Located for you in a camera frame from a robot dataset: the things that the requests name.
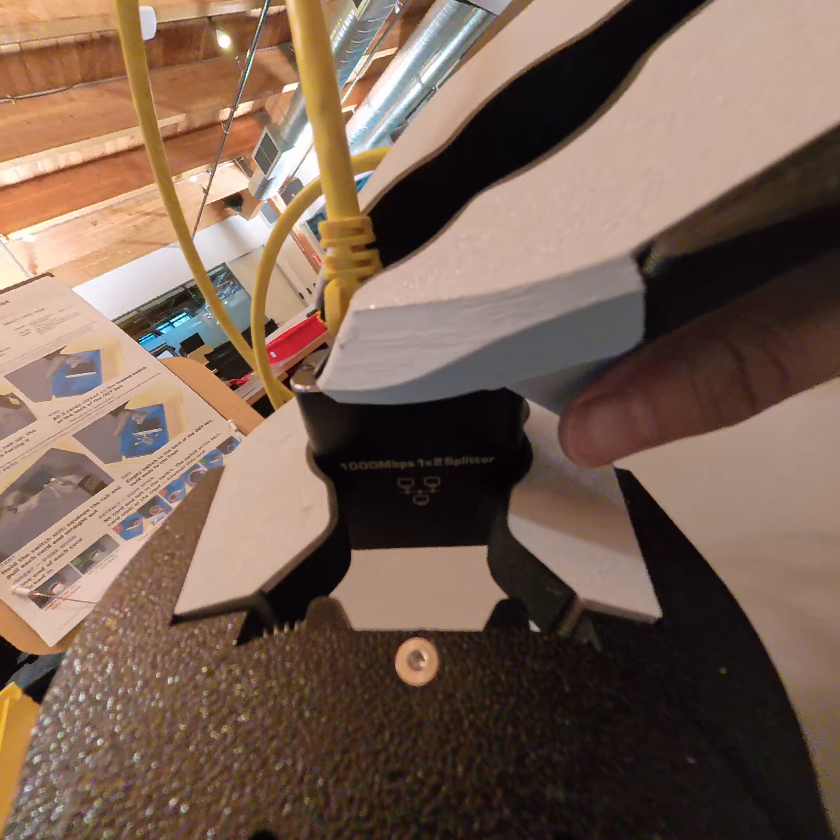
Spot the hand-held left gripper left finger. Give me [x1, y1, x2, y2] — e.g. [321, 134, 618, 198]
[171, 401, 349, 628]

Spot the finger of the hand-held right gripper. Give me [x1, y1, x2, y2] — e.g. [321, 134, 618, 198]
[357, 0, 710, 270]
[319, 0, 840, 414]

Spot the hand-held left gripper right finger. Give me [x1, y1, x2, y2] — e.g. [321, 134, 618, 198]
[493, 407, 664, 636]

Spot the black ethernet splitter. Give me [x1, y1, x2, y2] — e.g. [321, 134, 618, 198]
[292, 361, 532, 550]

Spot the yellow ethernet cable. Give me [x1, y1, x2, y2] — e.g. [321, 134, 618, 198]
[116, 0, 391, 410]

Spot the person's right hand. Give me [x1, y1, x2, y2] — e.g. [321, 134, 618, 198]
[558, 276, 840, 469]

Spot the wooden clipboard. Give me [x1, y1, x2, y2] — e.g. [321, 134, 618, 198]
[0, 355, 270, 655]

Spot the red plastic bin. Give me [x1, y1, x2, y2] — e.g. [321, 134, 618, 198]
[263, 315, 329, 375]

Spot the printed instruction sheet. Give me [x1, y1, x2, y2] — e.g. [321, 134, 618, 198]
[0, 276, 244, 644]

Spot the yellow plastic bin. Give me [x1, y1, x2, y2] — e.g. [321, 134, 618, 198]
[0, 680, 40, 788]

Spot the silver ventilation duct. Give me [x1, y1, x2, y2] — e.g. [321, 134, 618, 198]
[344, 0, 493, 158]

